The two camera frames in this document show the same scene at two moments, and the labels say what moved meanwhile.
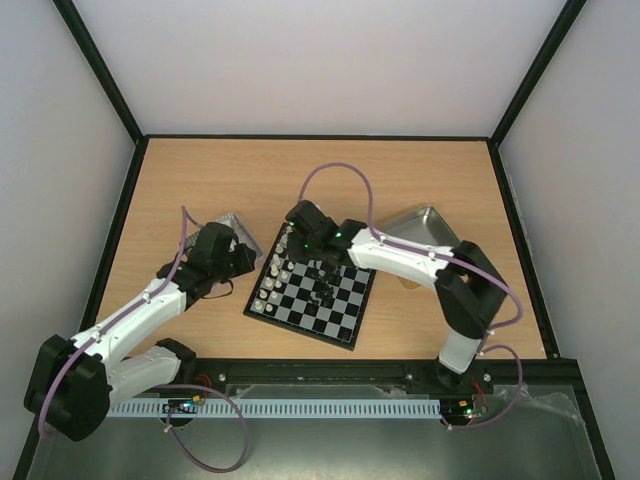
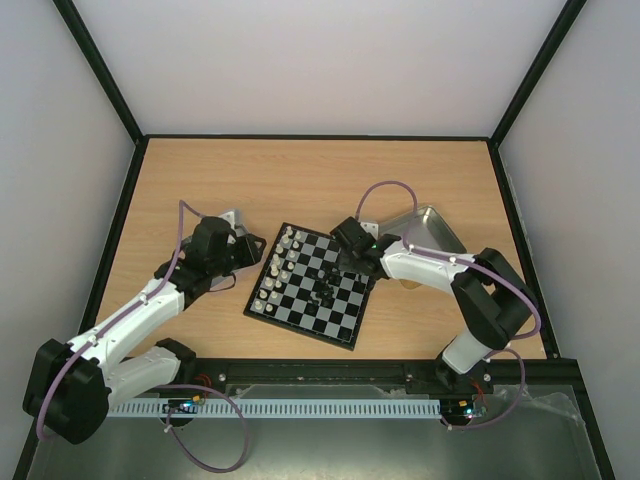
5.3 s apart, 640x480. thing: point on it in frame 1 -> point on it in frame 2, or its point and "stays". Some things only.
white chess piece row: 279,273 stays
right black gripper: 323,270 -> 351,267
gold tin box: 422,226 stays
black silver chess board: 324,300 stays
